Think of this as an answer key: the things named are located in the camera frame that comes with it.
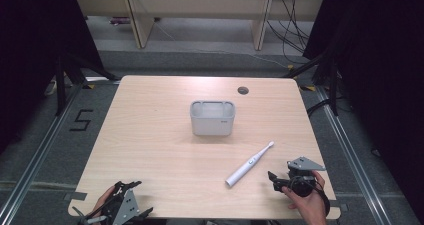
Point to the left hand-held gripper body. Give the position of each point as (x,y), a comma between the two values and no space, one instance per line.
(118,211)

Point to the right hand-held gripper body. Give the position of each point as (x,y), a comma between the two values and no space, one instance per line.
(301,181)

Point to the white electric toothbrush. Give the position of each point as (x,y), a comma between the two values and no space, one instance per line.
(245,168)

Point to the grey plastic holder box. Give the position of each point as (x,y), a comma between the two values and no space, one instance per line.
(211,126)

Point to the person's left hand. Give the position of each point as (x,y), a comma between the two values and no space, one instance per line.
(102,201)

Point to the person's right hand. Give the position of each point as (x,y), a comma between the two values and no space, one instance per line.
(313,206)

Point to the grey tape strip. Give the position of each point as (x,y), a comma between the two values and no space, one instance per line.
(76,196)
(342,207)

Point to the black tape floor mark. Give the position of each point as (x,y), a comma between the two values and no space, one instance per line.
(81,120)

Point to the yellow tape piece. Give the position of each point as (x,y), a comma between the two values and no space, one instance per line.
(308,88)
(90,86)

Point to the black metal stand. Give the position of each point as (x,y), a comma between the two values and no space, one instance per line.
(60,85)
(333,85)

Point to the black curtain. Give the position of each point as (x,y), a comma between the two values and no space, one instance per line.
(33,35)
(383,68)

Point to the small dark purple object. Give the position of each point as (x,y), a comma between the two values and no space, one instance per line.
(119,20)

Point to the light wooden shelf unit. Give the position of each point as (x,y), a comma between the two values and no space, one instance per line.
(200,5)

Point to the metal floor rail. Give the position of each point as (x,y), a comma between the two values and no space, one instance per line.
(36,158)
(350,158)

